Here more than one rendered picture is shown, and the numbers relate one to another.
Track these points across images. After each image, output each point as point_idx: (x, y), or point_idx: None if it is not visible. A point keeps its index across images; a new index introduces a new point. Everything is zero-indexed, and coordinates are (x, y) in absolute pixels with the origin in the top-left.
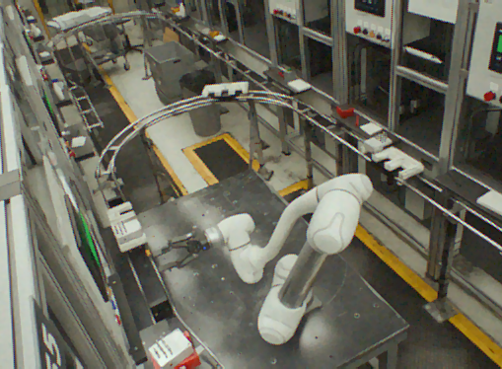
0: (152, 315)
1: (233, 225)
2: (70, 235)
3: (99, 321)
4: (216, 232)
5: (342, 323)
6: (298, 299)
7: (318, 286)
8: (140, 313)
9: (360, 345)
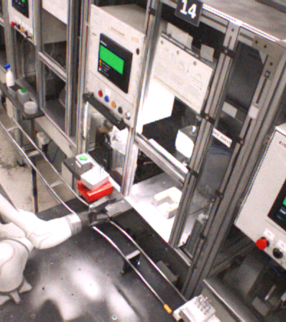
0: (132, 241)
1: (50, 221)
2: (102, 24)
3: (86, 41)
4: (67, 215)
5: None
6: None
7: None
8: (155, 274)
9: None
